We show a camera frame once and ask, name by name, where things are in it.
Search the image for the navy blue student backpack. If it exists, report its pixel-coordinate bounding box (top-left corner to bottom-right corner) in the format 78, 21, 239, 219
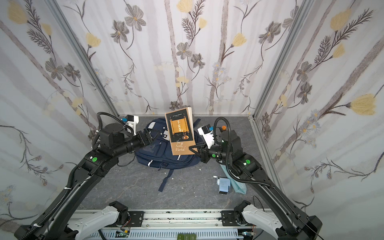
136, 118, 201, 192

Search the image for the brown hardcover book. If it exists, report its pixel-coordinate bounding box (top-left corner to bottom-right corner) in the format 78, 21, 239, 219
165, 107, 196, 156

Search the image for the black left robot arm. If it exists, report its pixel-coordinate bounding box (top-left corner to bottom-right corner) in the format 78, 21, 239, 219
14, 129, 160, 240

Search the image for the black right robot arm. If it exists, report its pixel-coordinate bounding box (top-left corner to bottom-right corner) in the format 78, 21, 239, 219
190, 131, 323, 240

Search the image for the small light blue box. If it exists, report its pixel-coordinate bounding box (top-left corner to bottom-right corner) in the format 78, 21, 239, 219
214, 176, 231, 195

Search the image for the light teal pencil pouch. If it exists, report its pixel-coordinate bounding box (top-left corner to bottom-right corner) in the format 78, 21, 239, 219
221, 165, 247, 195

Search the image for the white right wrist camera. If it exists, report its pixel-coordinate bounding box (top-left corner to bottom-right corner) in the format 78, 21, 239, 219
198, 124, 215, 149

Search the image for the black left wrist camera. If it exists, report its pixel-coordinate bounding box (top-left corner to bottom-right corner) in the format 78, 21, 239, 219
121, 115, 139, 136

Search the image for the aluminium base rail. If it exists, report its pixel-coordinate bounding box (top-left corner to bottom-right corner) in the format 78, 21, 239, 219
68, 206, 307, 240

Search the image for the black corrugated cable conduit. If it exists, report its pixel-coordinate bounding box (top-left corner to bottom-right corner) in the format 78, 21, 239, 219
17, 167, 79, 240

